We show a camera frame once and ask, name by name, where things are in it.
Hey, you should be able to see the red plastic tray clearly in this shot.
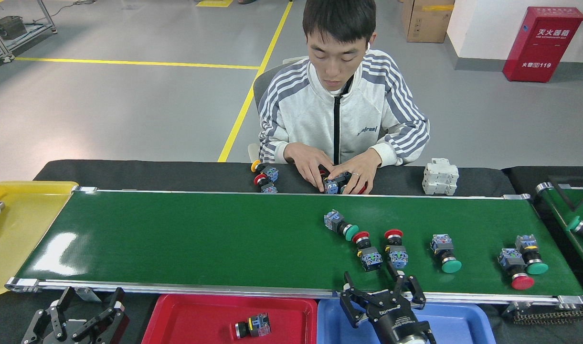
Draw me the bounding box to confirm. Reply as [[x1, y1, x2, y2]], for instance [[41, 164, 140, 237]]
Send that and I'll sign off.
[[141, 294, 318, 344]]

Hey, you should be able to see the blue plastic tray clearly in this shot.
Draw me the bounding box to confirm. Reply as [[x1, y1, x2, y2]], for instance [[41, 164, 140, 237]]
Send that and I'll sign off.
[[317, 299, 496, 344]]

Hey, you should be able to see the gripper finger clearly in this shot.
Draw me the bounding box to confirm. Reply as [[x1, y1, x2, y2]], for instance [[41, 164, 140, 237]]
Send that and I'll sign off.
[[72, 288, 129, 344], [21, 287, 77, 344]]

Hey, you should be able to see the conveyor drive chain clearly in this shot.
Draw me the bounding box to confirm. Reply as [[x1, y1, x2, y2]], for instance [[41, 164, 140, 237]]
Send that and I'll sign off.
[[504, 302, 583, 326]]

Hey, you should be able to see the person's right hand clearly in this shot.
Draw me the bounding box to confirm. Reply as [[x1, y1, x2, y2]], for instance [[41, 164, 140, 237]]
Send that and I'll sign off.
[[284, 142, 337, 193]]

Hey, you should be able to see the black box on rack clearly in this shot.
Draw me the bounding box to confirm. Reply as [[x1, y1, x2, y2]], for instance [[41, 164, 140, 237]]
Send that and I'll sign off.
[[0, 16, 28, 40]]

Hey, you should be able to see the short green conveyor belt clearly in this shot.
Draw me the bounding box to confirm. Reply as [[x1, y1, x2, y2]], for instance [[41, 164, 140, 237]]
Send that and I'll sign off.
[[535, 182, 583, 282]]

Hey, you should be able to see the person's left hand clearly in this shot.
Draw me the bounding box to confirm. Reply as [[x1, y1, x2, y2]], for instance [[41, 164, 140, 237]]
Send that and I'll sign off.
[[327, 148, 382, 195]]

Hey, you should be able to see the red fire extinguisher cabinet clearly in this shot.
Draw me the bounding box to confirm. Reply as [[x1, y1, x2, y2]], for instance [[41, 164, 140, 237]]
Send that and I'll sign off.
[[502, 6, 583, 83]]

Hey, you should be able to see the long green conveyor belt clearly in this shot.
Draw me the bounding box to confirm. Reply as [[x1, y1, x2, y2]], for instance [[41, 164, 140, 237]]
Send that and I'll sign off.
[[5, 185, 583, 307]]

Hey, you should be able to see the yellow plastic tray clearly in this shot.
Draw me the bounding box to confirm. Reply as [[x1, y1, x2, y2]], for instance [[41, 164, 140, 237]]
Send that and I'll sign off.
[[0, 181, 79, 297]]

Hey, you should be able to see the person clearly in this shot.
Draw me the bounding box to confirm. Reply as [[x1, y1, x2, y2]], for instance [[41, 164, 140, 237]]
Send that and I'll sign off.
[[258, 0, 430, 167]]

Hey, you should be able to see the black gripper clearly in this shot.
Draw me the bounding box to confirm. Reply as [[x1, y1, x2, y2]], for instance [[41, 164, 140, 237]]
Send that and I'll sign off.
[[339, 267, 433, 344]]

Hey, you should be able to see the brown cardboard box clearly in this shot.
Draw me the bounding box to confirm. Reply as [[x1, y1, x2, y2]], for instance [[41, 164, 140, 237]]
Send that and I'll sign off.
[[400, 0, 456, 43]]

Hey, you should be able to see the grey office chair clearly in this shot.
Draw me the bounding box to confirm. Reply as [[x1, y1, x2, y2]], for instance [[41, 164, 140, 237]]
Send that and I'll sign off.
[[247, 56, 308, 162]]

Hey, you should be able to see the black metal bracket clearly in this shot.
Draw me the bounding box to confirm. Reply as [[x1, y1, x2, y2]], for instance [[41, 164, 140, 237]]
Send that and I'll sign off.
[[548, 175, 583, 212]]

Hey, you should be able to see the silver metal rack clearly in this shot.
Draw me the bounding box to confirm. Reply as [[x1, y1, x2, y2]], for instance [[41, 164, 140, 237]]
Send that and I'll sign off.
[[0, 0, 58, 65]]

